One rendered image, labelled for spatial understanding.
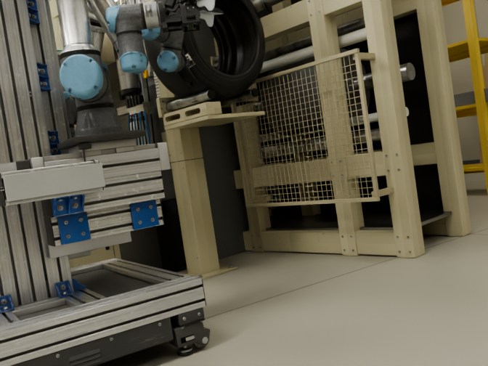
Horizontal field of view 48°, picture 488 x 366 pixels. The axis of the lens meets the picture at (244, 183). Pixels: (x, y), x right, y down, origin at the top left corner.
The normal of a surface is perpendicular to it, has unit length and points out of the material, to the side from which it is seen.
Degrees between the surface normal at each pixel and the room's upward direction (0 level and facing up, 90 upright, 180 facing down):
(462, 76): 90
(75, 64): 97
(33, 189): 90
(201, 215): 90
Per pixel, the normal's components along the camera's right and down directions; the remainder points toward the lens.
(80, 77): 0.12, 0.16
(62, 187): 0.52, -0.04
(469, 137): -0.84, 0.15
